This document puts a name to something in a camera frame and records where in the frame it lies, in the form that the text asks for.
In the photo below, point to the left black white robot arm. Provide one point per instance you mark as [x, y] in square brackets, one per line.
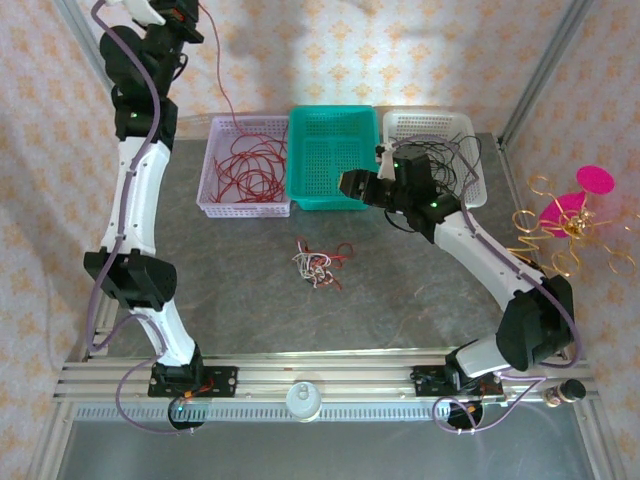
[135, 200]

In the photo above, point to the green plastic basket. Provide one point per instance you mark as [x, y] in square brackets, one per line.
[325, 165]

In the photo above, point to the white plastic basket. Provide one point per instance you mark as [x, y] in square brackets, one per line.
[400, 122]

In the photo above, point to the lavender plastic basket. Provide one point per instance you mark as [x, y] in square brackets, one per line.
[250, 210]

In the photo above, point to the white round knob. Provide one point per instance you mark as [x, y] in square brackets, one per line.
[303, 400]

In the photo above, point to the black cylindrical knob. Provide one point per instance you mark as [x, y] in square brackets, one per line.
[570, 391]

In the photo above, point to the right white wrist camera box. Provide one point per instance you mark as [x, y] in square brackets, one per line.
[385, 165]

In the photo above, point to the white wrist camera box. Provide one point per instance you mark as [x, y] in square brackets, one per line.
[385, 165]
[142, 10]

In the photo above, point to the aluminium frame post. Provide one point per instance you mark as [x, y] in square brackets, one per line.
[82, 32]
[543, 75]

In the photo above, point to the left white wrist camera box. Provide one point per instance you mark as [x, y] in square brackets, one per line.
[142, 10]

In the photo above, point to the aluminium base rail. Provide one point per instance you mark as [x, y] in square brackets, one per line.
[350, 372]

